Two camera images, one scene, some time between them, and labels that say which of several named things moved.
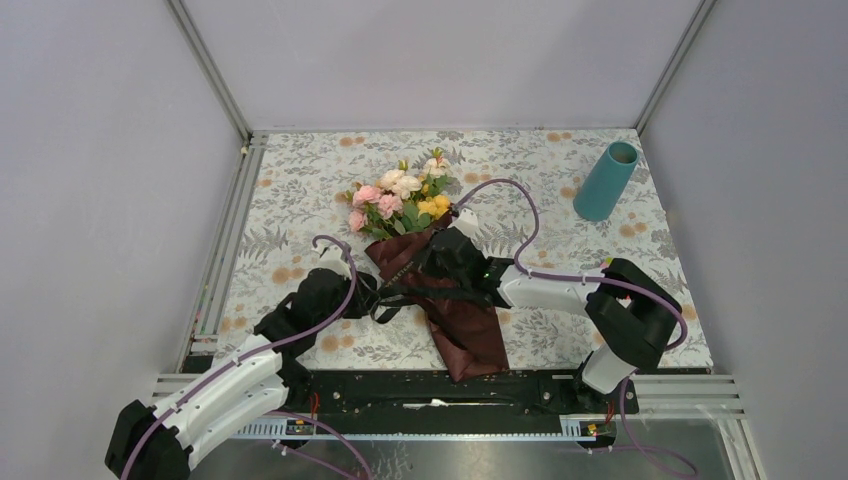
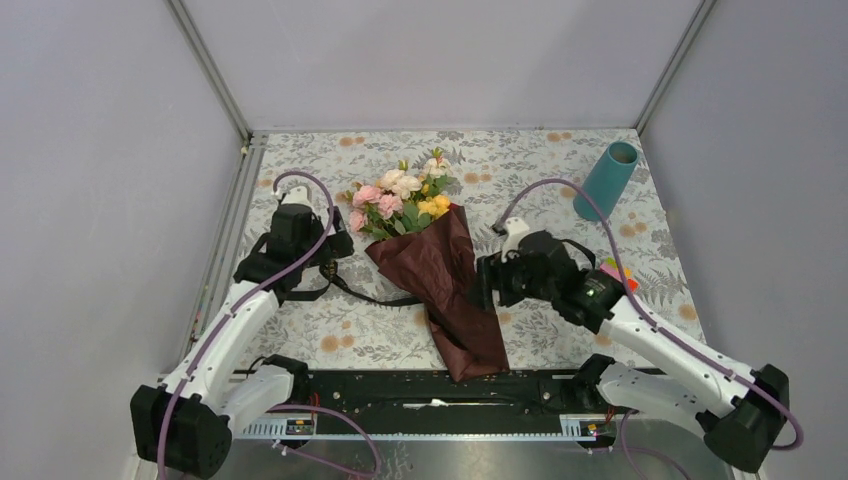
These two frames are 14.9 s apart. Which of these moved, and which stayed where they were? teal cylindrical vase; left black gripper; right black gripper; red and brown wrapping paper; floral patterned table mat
Moved: right black gripper; left black gripper
Stayed: floral patterned table mat; red and brown wrapping paper; teal cylindrical vase
